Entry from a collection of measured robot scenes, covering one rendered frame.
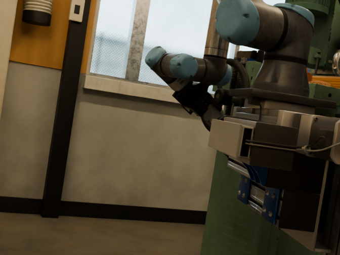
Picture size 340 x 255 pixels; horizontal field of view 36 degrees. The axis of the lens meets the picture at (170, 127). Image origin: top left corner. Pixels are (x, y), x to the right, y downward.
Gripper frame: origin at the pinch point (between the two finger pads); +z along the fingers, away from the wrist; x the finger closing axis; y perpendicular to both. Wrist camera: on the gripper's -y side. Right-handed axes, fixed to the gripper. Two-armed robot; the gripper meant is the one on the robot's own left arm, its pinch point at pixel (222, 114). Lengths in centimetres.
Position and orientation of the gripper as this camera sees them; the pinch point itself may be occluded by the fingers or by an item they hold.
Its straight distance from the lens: 185.1
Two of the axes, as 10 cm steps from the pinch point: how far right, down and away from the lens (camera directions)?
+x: 4.9, 1.4, -8.6
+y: -5.7, 8.0, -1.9
